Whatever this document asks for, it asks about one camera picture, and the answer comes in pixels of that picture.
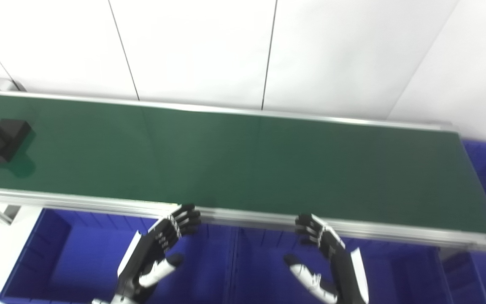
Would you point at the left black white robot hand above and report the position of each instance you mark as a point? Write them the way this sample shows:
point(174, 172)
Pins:
point(150, 253)

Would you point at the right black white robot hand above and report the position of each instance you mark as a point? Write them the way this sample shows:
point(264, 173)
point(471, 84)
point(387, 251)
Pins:
point(344, 270)

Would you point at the black cylinder block part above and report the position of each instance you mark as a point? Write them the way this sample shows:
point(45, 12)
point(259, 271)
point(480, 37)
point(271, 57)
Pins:
point(2, 139)

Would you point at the green conveyor belt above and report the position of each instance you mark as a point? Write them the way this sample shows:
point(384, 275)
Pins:
point(99, 203)
point(243, 160)

